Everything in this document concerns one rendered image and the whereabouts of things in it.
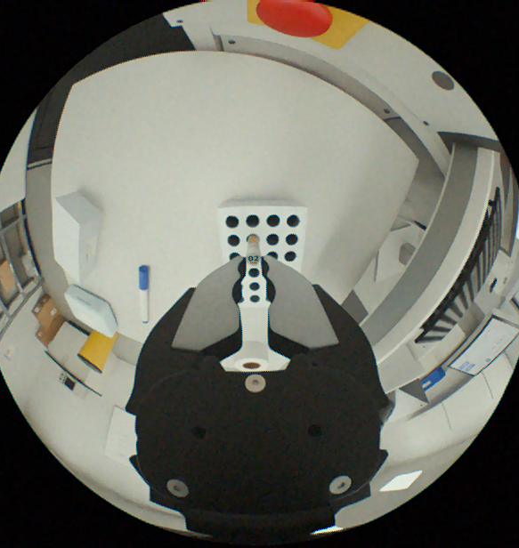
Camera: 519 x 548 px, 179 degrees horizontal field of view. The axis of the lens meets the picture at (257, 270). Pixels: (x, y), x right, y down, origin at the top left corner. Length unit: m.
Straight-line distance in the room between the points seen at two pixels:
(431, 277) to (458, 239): 0.05
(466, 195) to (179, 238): 0.34
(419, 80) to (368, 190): 0.16
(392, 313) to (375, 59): 0.27
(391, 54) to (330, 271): 0.28
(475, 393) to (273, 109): 3.88
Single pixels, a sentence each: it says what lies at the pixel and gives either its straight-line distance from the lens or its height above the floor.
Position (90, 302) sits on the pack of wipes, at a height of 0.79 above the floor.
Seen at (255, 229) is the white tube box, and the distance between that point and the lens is 0.16.
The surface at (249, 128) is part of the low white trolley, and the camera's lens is 0.20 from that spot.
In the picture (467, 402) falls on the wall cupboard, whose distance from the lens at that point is 3.87.
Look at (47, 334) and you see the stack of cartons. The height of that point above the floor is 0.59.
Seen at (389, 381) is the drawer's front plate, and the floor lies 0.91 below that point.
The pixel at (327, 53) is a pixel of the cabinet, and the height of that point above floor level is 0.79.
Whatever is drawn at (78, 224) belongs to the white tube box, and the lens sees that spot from 0.26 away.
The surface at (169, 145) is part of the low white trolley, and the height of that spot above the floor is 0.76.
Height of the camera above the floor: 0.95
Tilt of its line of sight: 57 degrees down
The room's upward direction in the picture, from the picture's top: 177 degrees clockwise
